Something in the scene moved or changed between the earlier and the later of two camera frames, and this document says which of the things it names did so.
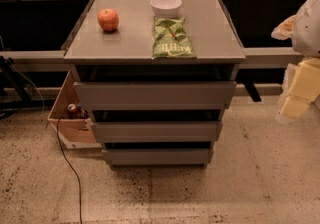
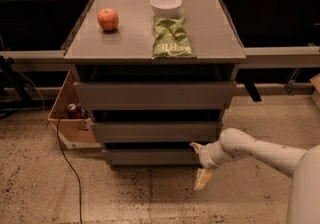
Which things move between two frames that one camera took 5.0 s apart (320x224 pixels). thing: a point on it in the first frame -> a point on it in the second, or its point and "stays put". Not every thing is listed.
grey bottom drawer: x=158 y=156 stays put
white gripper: x=307 y=29 -> x=207 y=158
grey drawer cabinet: x=159 y=69 stays put
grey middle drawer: x=157 y=131 stays put
